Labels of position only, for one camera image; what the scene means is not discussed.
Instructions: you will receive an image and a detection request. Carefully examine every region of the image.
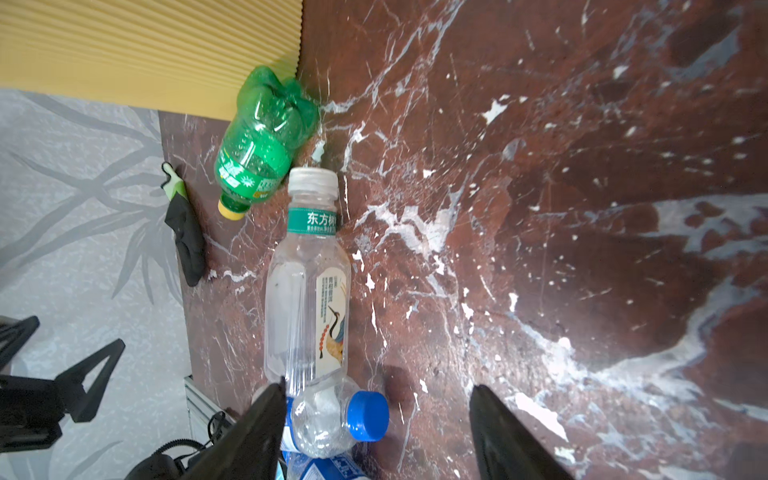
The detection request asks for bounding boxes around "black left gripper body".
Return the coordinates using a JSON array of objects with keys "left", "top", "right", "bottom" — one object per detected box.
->
[{"left": 1, "top": 375, "right": 66, "bottom": 453}]

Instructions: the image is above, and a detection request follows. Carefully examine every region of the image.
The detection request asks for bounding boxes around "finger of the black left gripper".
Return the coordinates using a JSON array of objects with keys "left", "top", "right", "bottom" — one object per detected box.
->
[
  {"left": 0, "top": 316, "right": 40, "bottom": 369},
  {"left": 55, "top": 339, "right": 125, "bottom": 423}
]

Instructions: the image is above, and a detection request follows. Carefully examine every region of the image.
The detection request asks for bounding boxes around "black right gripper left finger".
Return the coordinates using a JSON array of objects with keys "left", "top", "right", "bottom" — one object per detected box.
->
[{"left": 181, "top": 378, "right": 287, "bottom": 480}]

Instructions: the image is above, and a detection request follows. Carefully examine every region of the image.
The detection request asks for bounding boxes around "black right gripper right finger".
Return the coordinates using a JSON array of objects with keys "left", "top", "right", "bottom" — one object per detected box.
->
[{"left": 469, "top": 385, "right": 573, "bottom": 480}]

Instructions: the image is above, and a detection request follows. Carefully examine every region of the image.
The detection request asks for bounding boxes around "clear bottle blue label front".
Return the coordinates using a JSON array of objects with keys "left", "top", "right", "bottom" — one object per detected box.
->
[{"left": 285, "top": 453, "right": 369, "bottom": 480}]

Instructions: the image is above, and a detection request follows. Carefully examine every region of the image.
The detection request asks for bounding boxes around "clear bottle blue cap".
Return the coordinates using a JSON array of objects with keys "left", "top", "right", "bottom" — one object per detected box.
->
[{"left": 251, "top": 376, "right": 391, "bottom": 460}]

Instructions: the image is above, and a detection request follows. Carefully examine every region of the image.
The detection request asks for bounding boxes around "yellow ribbed waste bin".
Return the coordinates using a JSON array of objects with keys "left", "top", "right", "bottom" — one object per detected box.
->
[{"left": 1, "top": 1, "right": 304, "bottom": 120}]

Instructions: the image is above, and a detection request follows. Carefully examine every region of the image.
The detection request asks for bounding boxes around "clear bottle green label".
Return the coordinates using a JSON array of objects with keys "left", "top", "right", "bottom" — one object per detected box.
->
[{"left": 264, "top": 167, "right": 351, "bottom": 397}]

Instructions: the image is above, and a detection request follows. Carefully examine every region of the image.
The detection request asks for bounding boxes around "green plastic soda bottle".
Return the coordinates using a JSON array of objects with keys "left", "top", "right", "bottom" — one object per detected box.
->
[{"left": 214, "top": 66, "right": 319, "bottom": 221}]

